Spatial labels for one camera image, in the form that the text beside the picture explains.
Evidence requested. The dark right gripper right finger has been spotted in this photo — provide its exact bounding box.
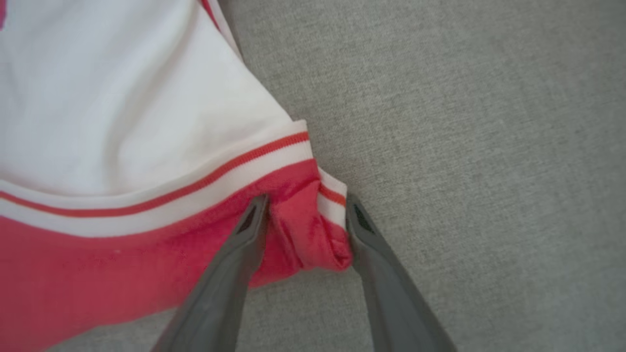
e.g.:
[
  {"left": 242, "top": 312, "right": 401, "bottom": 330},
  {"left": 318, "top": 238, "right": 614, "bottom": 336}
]
[{"left": 345, "top": 194, "right": 458, "bottom": 352}]

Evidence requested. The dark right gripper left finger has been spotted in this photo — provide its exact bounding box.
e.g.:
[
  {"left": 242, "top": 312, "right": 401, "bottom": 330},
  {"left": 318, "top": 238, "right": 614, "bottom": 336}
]
[{"left": 152, "top": 194, "right": 270, "bottom": 352}]

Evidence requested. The red and white basketball jersey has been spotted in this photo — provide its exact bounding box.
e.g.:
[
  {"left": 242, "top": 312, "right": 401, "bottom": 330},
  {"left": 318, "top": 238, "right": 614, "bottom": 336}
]
[{"left": 0, "top": 0, "right": 354, "bottom": 352}]

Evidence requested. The grey upholstered sofa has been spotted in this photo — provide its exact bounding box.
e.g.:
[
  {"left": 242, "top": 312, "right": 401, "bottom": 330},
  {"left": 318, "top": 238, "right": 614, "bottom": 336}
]
[{"left": 46, "top": 0, "right": 626, "bottom": 352}]

